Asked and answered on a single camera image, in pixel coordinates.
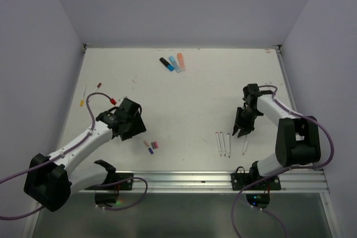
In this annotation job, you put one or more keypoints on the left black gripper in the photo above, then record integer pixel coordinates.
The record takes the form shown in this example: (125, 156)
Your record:
(138, 127)

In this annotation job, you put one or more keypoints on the black blue highlighter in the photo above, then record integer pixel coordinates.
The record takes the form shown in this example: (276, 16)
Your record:
(166, 64)

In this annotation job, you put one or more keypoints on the peach capped pen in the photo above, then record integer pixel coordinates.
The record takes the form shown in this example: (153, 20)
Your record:
(245, 145)

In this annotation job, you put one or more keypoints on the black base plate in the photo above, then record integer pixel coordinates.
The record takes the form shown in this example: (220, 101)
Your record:
(241, 182)
(122, 182)

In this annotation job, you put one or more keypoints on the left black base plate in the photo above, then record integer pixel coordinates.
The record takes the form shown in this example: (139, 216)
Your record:
(122, 182)

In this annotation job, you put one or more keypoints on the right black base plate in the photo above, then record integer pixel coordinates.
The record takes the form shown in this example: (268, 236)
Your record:
(241, 182)

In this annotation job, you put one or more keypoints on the blue pen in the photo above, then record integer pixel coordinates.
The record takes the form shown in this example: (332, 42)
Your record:
(228, 146)

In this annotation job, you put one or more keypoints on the aluminium mounting rail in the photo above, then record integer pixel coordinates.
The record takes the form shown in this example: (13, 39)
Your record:
(302, 181)

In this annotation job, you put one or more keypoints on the orange highlighter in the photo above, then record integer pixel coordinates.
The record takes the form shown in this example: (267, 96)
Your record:
(181, 62)

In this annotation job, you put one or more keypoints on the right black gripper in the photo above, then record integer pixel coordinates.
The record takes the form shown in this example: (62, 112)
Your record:
(246, 127)

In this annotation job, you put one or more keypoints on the yellow capped pen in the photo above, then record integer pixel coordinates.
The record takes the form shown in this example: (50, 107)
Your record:
(83, 96)

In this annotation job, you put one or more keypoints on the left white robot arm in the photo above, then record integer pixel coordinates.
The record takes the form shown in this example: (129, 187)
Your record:
(52, 179)

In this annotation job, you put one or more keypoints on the grey pen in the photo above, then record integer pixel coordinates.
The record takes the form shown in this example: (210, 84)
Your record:
(222, 143)

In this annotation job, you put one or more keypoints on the pink pen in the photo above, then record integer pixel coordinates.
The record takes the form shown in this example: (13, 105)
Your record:
(218, 143)

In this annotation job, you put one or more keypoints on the light blue highlighter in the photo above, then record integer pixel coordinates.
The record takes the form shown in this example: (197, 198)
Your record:
(174, 64)

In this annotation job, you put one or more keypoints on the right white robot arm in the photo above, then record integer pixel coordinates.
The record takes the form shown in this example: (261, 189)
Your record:
(297, 140)

